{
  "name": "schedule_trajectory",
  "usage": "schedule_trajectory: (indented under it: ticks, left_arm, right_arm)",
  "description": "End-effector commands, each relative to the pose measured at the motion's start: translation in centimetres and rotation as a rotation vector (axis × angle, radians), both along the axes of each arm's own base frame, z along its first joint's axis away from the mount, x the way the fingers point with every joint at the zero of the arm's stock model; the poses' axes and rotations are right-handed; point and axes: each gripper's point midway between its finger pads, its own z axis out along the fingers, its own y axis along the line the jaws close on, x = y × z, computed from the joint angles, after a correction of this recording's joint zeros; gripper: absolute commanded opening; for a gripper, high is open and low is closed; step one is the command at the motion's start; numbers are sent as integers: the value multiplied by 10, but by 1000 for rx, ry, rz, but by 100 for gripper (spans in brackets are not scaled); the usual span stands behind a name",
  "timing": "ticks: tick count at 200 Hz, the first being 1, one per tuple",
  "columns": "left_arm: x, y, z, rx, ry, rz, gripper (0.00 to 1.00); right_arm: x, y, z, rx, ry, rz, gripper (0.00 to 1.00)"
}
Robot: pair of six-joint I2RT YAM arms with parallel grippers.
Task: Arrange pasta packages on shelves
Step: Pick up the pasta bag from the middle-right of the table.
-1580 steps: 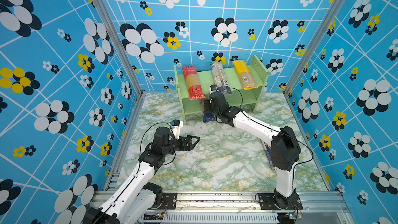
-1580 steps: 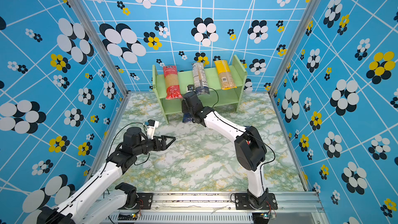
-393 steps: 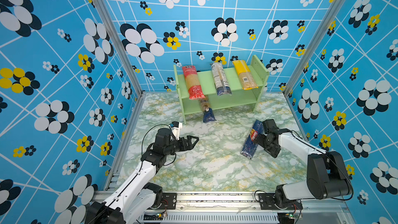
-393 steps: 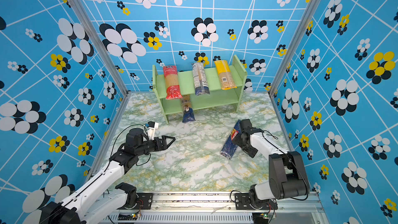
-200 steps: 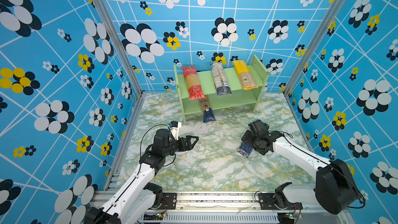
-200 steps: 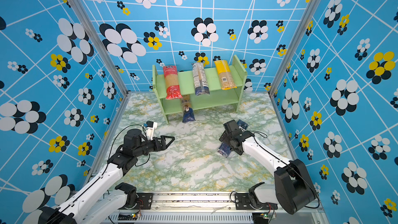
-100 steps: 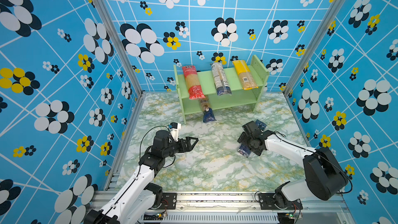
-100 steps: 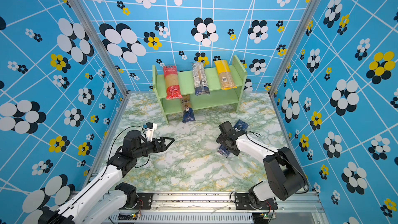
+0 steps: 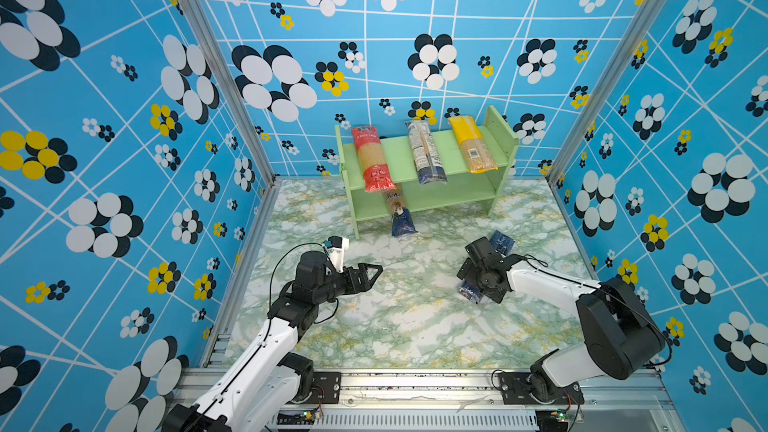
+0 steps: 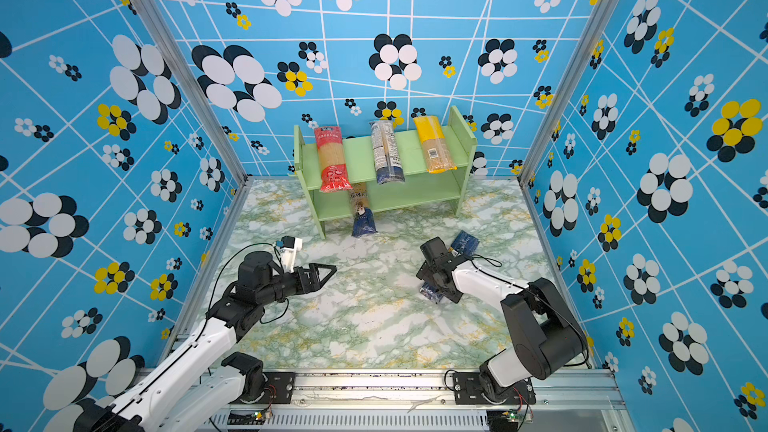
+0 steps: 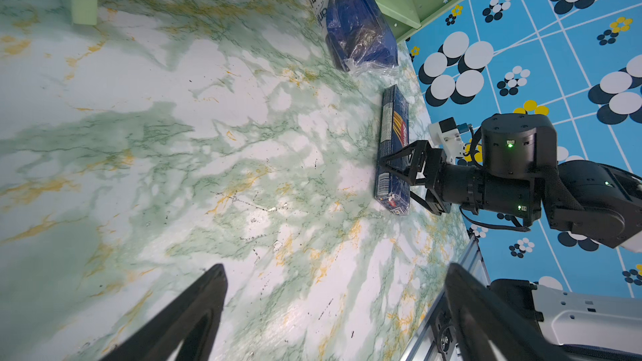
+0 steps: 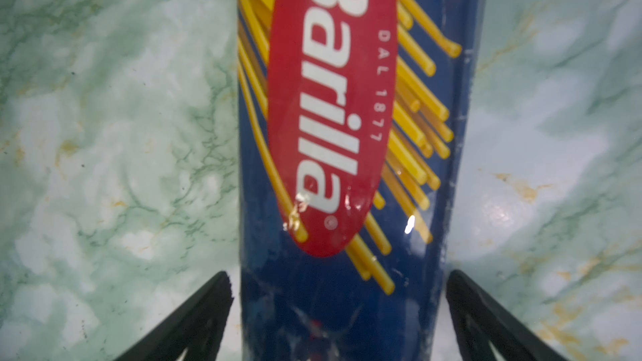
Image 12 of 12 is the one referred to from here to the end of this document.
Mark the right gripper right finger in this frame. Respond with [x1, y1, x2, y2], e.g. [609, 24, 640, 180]
[446, 270, 565, 361]

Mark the dark blue Barilla spaghetti package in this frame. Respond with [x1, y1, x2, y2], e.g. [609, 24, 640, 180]
[237, 0, 483, 360]

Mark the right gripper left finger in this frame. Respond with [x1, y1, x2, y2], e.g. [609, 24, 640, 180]
[118, 271, 233, 360]

